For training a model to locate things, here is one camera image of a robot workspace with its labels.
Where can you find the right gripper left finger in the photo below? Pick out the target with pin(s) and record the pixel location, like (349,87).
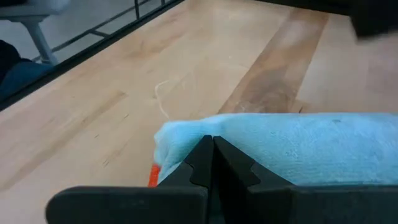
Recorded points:
(140,205)

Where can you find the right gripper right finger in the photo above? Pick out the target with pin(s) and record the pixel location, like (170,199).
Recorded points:
(295,205)

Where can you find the dinosaur print towel green back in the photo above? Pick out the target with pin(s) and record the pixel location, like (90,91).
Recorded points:
(295,146)

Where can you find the person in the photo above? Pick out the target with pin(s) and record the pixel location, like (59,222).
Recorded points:
(21,77)

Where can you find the white desk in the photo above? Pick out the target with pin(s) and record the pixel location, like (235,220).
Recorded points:
(38,39)

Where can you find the black aluminium rig frame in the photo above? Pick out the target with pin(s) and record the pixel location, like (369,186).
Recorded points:
(77,59)

